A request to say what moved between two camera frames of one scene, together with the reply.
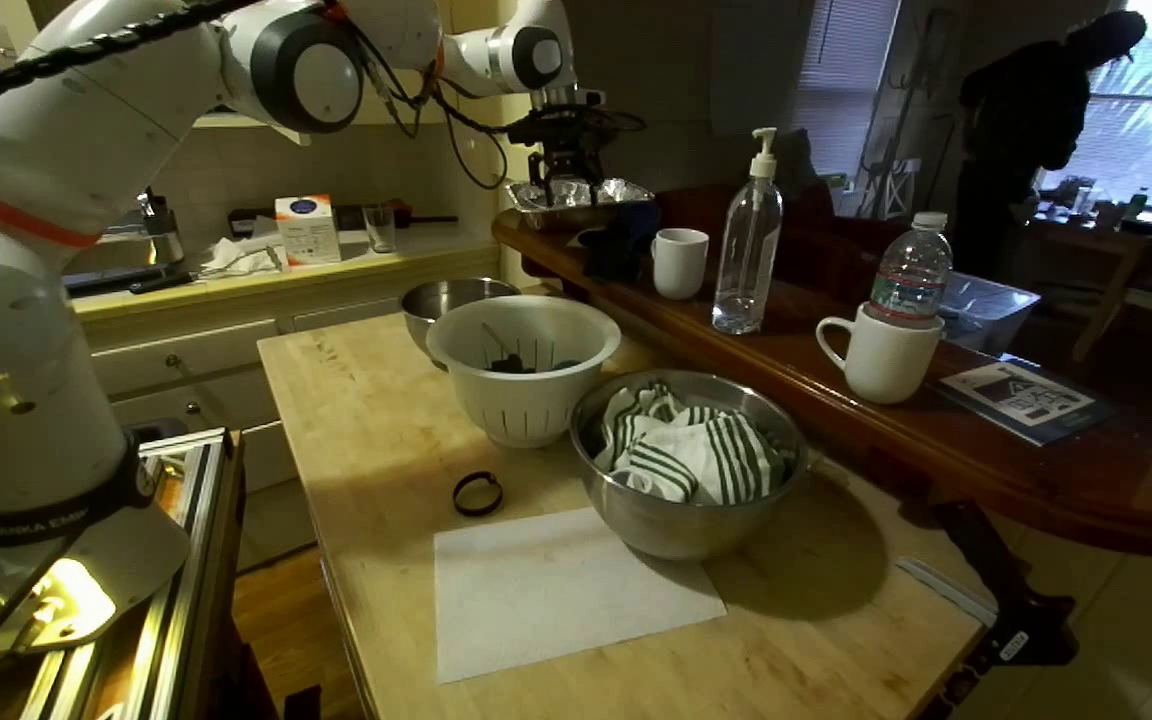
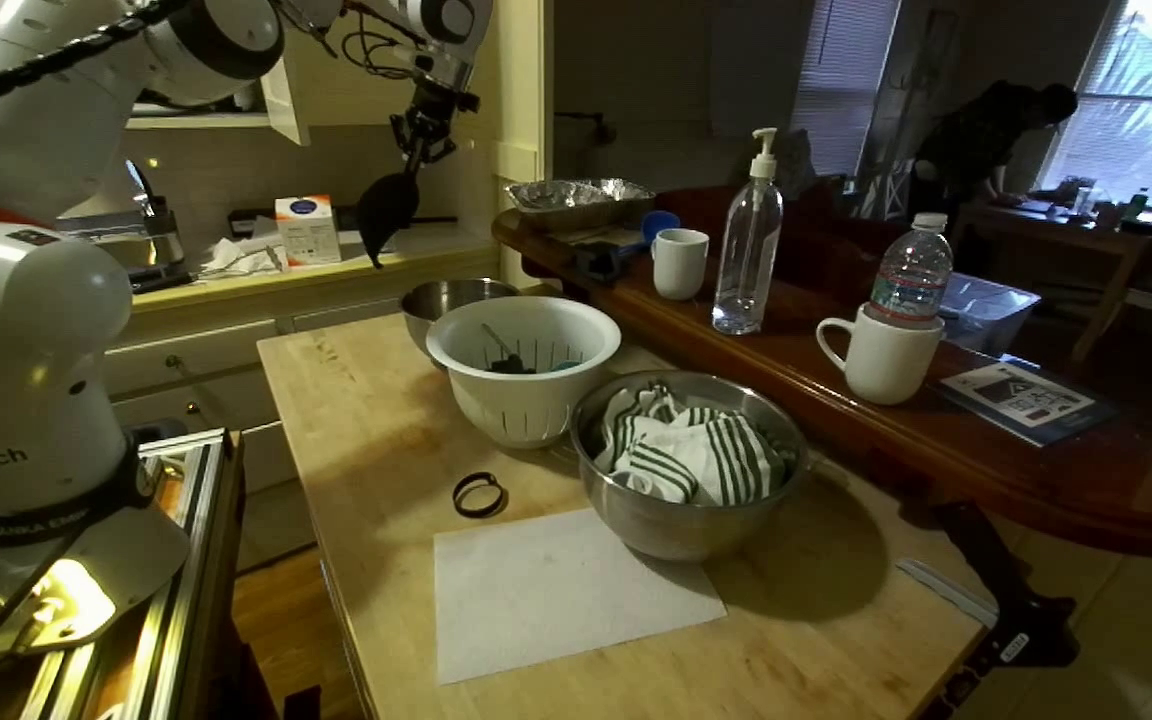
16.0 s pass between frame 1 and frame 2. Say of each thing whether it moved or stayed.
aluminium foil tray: stayed
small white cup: stayed
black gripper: moved
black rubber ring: stayed
